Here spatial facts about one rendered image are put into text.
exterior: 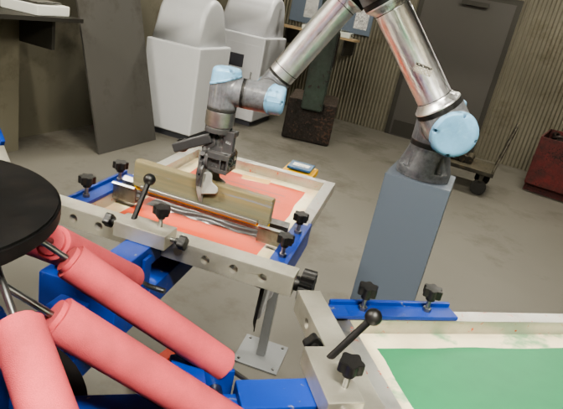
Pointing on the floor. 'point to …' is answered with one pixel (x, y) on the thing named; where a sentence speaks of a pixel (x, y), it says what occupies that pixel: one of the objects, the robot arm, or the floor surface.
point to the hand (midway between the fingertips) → (201, 194)
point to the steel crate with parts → (547, 167)
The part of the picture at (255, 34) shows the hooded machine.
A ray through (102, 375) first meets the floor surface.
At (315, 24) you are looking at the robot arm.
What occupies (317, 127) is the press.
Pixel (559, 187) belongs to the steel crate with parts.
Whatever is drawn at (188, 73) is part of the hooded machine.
